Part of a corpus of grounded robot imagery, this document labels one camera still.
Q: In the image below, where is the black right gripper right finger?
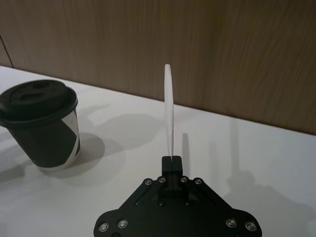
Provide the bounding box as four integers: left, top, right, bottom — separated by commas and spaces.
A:
171, 156, 264, 236

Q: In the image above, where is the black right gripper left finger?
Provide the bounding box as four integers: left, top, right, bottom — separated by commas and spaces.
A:
93, 155, 172, 235

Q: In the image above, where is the white plastic straw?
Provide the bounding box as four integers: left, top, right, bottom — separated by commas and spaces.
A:
163, 63, 175, 157

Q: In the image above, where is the dark and white paper cup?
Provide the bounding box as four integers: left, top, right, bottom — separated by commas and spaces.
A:
4, 108, 80, 169

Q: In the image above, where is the black plastic cup lid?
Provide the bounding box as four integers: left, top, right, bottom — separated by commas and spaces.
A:
0, 79, 79, 129

